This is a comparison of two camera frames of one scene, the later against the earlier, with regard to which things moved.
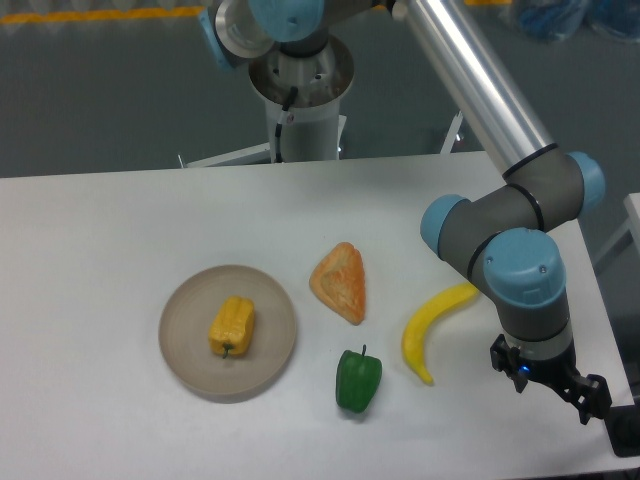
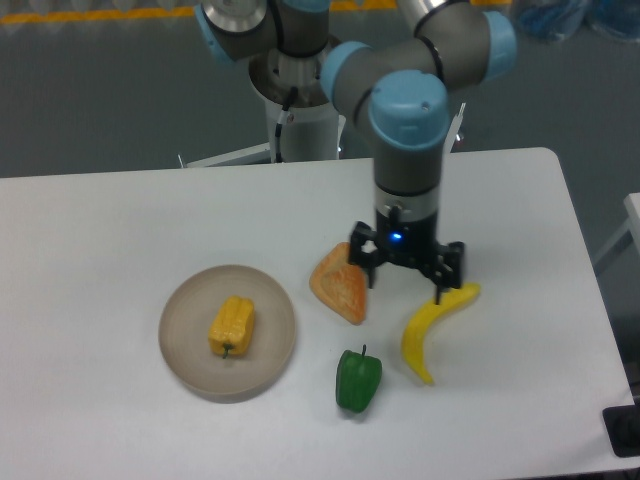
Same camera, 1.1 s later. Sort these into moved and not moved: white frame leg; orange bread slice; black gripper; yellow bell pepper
Moved: black gripper
Not moved: yellow bell pepper; orange bread slice; white frame leg
